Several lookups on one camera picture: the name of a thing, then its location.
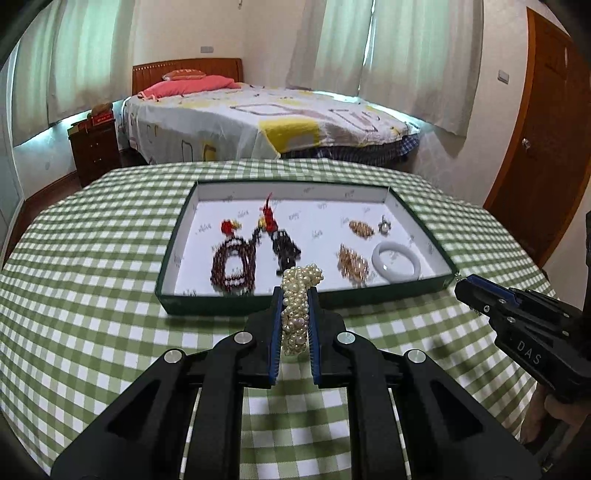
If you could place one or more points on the orange patterned pillow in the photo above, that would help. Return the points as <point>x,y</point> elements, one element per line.
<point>184,74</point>

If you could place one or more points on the small gold brooch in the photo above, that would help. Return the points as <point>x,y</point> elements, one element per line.
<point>361,229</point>

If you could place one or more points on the glass wardrobe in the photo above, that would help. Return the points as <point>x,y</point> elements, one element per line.
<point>10,188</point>

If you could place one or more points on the right white curtain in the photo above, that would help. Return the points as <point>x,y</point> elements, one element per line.
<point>418,57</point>

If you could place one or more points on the wooden headboard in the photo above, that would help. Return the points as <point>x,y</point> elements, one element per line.
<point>145,75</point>

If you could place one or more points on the red box on nightstand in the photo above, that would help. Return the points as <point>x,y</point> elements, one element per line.
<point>101,113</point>

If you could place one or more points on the green checkered tablecloth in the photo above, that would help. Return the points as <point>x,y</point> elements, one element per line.
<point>80,320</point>

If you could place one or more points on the white jade bangle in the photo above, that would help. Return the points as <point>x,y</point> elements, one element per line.
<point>396,263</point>

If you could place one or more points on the large gold pearl brooch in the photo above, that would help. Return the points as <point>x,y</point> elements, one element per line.
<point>352,266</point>

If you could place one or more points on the white curtain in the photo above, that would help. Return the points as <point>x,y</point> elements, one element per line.
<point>418,57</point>
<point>73,56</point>

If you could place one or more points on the bed with patterned sheet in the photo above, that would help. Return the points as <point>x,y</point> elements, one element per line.
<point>255,122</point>

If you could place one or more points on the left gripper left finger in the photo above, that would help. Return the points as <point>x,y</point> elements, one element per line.
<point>182,417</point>

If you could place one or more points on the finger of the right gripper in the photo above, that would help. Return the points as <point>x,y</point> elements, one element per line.
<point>492,300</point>

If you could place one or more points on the silver pearl ring brooch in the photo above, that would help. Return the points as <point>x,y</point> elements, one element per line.
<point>384,226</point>

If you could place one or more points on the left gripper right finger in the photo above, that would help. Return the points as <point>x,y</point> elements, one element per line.
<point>408,418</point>

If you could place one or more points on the right hand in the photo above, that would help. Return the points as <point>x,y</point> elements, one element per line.
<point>544,404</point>

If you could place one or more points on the pink pillow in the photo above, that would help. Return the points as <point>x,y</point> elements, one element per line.
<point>183,87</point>

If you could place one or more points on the wooden door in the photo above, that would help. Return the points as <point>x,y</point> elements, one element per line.
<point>547,165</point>

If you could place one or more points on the dark wooden nightstand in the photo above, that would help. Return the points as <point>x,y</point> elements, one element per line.
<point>94,148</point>

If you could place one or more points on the left white curtain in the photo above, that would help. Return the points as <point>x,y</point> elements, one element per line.
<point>73,56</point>

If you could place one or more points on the wall light switch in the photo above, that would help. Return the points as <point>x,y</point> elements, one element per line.
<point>503,77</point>

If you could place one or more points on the dark green tray box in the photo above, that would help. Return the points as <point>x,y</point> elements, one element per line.
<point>316,216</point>

